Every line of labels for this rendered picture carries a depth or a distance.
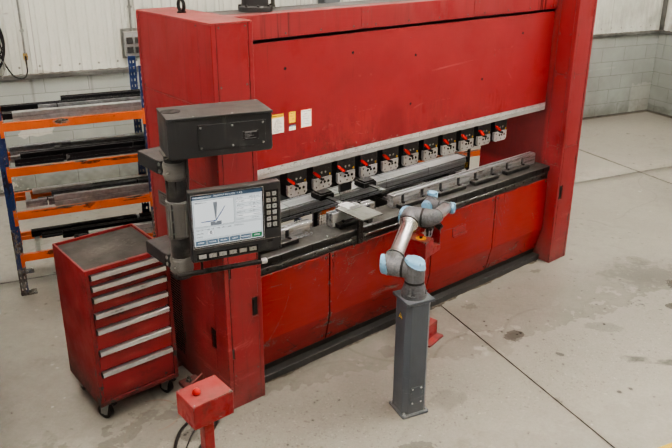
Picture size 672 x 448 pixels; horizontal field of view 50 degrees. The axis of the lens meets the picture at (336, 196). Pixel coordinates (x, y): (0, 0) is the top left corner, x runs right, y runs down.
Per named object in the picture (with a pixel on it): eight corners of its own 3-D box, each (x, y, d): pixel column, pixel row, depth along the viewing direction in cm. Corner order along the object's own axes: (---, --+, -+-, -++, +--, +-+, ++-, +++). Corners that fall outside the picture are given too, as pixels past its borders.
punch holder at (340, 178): (337, 184, 467) (337, 160, 462) (329, 181, 473) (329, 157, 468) (355, 180, 476) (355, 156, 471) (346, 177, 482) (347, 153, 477)
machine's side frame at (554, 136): (548, 263, 628) (581, -9, 548) (473, 233, 690) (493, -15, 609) (565, 255, 643) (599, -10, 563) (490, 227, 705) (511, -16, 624)
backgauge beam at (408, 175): (231, 238, 459) (231, 223, 455) (220, 231, 469) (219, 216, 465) (468, 168, 596) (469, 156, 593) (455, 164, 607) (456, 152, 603)
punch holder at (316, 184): (313, 191, 455) (313, 166, 450) (305, 188, 461) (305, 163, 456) (331, 186, 464) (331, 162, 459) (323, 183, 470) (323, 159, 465)
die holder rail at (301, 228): (247, 254, 437) (247, 240, 434) (242, 251, 441) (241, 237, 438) (312, 234, 467) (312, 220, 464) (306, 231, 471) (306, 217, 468)
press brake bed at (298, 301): (257, 387, 456) (252, 270, 427) (239, 372, 471) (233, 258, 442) (539, 259, 636) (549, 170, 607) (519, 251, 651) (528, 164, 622)
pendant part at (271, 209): (193, 264, 341) (188, 193, 328) (187, 254, 351) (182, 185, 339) (282, 248, 358) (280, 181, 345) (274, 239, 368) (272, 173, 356)
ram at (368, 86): (238, 185, 417) (232, 46, 389) (231, 181, 423) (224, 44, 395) (544, 109, 597) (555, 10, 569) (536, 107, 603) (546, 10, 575)
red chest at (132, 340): (104, 426, 420) (84, 273, 385) (72, 386, 456) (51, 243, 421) (181, 393, 450) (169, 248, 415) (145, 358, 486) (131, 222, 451)
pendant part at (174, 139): (177, 291, 345) (163, 119, 315) (167, 270, 366) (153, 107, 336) (277, 272, 364) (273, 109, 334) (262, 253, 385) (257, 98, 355)
